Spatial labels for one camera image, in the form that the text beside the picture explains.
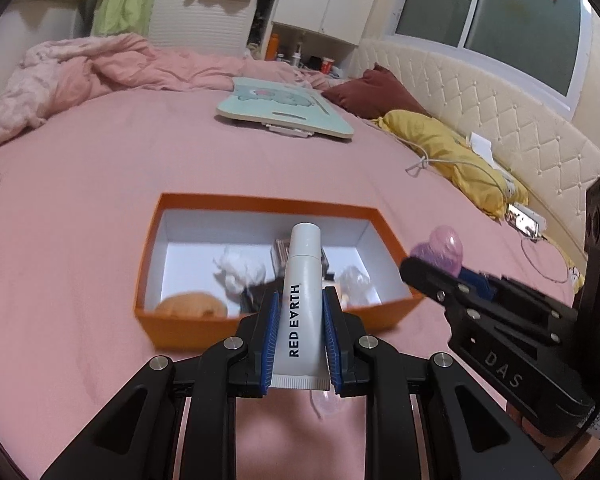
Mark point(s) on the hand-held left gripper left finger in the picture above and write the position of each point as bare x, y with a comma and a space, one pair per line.
272, 340

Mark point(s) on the orange bottle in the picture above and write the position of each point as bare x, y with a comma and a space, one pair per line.
273, 49

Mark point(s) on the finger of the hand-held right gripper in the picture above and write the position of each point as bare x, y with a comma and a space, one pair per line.
430, 280
480, 282

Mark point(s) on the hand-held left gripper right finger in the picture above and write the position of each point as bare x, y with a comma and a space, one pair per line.
330, 340

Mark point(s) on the white cosmetic tube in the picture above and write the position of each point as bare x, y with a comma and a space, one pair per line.
302, 285

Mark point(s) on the maroon pillow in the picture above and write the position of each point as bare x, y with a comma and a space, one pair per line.
375, 95

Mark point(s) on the clear plastic bag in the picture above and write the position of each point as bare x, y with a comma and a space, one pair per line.
357, 282

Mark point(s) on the phone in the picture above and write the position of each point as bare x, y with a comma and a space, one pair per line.
522, 220

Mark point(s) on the red can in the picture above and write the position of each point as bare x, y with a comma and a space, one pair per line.
327, 65

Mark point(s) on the clear plastic case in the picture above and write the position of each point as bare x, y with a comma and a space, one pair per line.
280, 255

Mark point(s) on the pink heart-shaped shell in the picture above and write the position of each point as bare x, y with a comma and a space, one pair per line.
442, 247

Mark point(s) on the brown plush toy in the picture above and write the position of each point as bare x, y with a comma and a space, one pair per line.
190, 305

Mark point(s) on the yellow pillow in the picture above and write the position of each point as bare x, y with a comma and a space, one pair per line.
430, 135

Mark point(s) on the green lap board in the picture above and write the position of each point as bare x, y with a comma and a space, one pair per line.
280, 105

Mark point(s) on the orange cardboard box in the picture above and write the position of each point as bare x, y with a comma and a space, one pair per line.
190, 330

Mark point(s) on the window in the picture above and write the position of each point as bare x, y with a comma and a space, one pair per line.
505, 10

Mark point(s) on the cream padded headboard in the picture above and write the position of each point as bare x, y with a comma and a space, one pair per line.
530, 125

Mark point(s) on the white louvred drawer unit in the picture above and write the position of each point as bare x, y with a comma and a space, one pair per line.
200, 25

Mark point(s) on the pink duvet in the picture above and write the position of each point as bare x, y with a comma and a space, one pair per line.
80, 70

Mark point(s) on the small white bottle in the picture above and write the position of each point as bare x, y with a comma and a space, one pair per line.
296, 55

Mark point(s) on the clear heart-shaped shell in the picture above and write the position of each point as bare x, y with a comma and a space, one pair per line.
327, 404

